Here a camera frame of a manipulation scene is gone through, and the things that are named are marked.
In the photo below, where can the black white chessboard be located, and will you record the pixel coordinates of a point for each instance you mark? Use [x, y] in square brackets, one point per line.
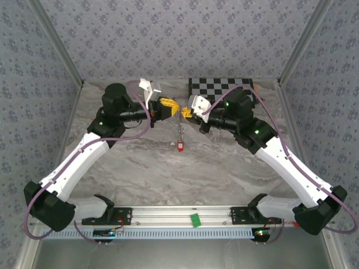
[216, 85]

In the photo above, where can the small circuit board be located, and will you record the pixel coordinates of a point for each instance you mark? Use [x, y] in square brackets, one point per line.
[108, 232]
[261, 232]

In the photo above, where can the green tag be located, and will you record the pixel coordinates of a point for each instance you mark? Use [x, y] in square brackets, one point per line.
[195, 220]

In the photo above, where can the aluminium side rail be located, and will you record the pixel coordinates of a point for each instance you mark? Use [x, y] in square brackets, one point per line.
[296, 123]

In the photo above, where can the small wooden piece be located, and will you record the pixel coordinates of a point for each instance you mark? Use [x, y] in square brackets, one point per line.
[256, 89]

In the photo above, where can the red key tag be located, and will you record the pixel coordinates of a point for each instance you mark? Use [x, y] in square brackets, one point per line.
[181, 146]

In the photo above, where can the aluminium frame post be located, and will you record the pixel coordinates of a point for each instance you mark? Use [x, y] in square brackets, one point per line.
[304, 42]
[57, 42]

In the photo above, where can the steel sheet panel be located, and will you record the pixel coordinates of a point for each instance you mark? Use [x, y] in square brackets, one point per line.
[179, 255]

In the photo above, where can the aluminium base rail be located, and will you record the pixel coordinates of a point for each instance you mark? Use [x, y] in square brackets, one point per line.
[168, 215]

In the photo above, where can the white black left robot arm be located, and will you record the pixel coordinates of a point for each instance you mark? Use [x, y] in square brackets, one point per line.
[81, 159]

